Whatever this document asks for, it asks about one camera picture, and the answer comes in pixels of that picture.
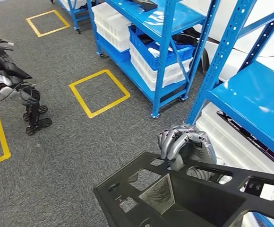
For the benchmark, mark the white plastic bin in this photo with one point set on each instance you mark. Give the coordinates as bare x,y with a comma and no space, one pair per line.
146,84
141,67
113,42
109,15

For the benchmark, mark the long black frame part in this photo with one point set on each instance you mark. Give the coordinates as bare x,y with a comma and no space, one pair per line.
245,134

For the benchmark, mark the standing humanoid robot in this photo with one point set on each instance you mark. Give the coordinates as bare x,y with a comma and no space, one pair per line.
34,109

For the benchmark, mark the blue metal shelf rack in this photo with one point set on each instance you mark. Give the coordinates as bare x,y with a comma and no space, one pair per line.
73,17
257,100
164,47

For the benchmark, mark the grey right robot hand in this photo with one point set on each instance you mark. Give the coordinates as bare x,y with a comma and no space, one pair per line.
189,147

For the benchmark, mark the black plastic panel part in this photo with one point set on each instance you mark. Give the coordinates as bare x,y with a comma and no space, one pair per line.
210,203

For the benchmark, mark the blue plastic crate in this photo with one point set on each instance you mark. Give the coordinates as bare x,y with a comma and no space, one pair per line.
179,53

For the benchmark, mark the white car body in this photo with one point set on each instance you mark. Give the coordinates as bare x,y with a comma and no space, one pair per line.
232,61

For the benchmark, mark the blue plastic bin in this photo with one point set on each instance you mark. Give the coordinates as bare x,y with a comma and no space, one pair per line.
113,55

